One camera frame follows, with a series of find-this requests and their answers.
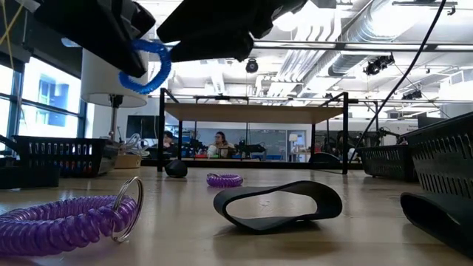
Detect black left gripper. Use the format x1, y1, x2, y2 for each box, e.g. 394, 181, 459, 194
35, 0, 307, 78

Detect blue coil wrist keychain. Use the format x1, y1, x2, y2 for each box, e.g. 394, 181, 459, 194
118, 38, 173, 95

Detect purple coil wrist keychain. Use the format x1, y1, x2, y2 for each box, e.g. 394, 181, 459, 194
0, 177, 144, 257
205, 172, 245, 188

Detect white shade table lamp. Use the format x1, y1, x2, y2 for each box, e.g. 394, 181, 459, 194
80, 47, 151, 169

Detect black computer monitor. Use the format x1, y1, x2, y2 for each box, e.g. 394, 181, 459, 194
126, 115, 160, 140

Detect person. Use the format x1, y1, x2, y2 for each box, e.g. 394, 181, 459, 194
210, 131, 237, 159
162, 129, 175, 151

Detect wooden shelf black metal legs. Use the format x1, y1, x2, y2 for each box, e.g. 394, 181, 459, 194
157, 87, 350, 175

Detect black slotted plastic basket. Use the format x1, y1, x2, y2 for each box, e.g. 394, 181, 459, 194
360, 144, 418, 182
13, 135, 120, 178
401, 112, 473, 208

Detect dark background workbench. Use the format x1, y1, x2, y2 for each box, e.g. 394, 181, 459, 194
142, 157, 363, 169

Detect black ceiling light track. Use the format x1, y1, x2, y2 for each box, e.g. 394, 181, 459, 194
253, 38, 473, 52

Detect black ceiling spotlight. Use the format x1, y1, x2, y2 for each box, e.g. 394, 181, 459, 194
401, 89, 423, 101
362, 54, 395, 77

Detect clear lamp power cord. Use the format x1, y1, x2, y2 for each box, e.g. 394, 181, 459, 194
120, 132, 151, 156

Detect large window black frame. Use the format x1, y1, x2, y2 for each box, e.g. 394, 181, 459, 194
0, 55, 88, 141

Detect yellow extension cable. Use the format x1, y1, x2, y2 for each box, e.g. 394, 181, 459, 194
0, 0, 26, 71

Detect silver ventilation duct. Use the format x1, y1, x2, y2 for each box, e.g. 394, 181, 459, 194
327, 0, 398, 78

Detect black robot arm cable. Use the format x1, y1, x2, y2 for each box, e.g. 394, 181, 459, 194
349, 0, 448, 163

